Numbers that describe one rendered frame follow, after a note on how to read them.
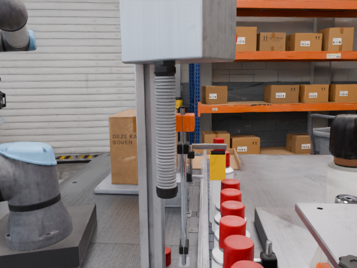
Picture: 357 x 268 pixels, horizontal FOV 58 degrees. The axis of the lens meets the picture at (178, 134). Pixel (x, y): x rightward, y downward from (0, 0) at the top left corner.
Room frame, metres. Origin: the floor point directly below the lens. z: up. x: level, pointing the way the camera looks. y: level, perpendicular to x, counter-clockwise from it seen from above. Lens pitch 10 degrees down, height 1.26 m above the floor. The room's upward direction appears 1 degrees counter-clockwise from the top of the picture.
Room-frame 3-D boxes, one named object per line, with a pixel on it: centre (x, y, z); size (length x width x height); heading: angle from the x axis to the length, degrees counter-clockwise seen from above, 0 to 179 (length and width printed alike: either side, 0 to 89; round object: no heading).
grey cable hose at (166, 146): (0.49, 0.02, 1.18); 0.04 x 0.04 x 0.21
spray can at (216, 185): (0.75, -0.11, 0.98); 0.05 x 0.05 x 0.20
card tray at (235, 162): (1.64, -0.18, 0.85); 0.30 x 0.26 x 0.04; 175
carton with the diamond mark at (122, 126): (1.36, 0.14, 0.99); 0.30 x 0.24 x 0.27; 175
